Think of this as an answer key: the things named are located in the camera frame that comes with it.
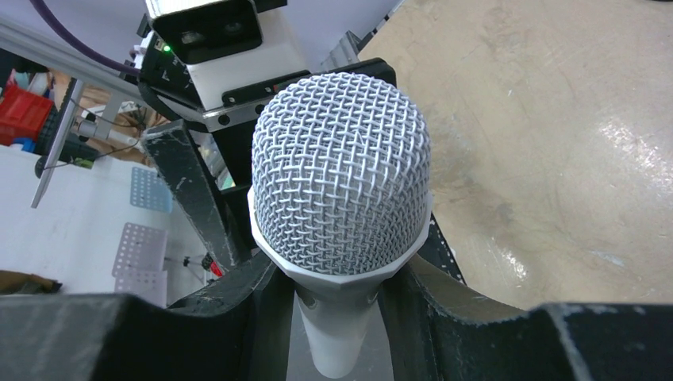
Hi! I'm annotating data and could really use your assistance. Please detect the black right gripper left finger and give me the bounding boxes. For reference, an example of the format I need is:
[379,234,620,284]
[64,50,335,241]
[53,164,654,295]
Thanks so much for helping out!
[1,254,294,380]

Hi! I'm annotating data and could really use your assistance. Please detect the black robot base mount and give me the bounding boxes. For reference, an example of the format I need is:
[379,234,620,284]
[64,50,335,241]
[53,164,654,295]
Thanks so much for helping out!
[418,214,467,285]

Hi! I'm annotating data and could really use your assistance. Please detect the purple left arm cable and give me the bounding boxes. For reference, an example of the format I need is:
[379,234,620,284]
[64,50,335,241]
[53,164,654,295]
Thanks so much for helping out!
[29,0,143,77]

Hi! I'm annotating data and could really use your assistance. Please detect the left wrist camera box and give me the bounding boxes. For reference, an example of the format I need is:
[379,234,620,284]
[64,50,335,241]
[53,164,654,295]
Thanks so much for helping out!
[145,0,309,110]

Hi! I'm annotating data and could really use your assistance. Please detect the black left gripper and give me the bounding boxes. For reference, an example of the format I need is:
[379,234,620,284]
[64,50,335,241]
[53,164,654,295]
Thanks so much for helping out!
[141,31,397,271]

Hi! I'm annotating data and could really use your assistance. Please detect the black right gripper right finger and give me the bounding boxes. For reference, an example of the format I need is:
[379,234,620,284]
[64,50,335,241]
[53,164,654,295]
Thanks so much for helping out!
[379,256,672,380]

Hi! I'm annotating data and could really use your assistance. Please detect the white microphone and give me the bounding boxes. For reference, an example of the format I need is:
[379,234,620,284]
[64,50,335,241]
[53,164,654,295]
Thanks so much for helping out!
[248,72,433,379]

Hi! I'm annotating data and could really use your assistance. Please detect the aluminium table edge rail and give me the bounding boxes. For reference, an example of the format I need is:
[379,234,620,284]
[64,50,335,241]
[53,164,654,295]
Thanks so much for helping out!
[1,16,144,103]

